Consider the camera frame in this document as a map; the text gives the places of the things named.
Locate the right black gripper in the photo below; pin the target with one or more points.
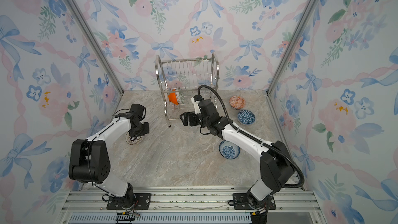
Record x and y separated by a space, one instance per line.
187 115

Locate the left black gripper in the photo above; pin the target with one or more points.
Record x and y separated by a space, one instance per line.
146 124

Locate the white mesh strainer basket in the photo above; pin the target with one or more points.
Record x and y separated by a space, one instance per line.
133 140

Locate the orange plastic bowl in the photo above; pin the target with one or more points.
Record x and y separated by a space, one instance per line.
174 98

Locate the green patterned ceramic bowl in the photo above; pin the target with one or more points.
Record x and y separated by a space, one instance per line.
180 97

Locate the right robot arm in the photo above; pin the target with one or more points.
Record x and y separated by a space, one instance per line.
276 167

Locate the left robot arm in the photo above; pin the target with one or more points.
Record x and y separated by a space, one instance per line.
90 163

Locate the steel two-tier dish rack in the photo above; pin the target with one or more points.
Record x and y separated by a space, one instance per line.
185 76

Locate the red patterned ceramic bowl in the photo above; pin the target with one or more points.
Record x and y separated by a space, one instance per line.
237 102

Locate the blue floral ceramic bowl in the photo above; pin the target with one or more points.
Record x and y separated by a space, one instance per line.
229 150

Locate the blue triangle patterned bowl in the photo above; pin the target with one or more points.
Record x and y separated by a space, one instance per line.
246 117

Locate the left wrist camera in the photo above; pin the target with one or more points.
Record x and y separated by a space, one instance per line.
138 110

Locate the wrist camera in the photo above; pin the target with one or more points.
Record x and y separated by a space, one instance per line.
204 107
138 110

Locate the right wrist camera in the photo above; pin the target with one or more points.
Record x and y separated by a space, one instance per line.
204 107

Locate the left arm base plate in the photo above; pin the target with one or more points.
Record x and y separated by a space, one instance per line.
140 201

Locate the aluminium mounting rail frame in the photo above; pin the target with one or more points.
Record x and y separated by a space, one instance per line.
193 205

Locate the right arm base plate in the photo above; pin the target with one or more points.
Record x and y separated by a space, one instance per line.
242 201

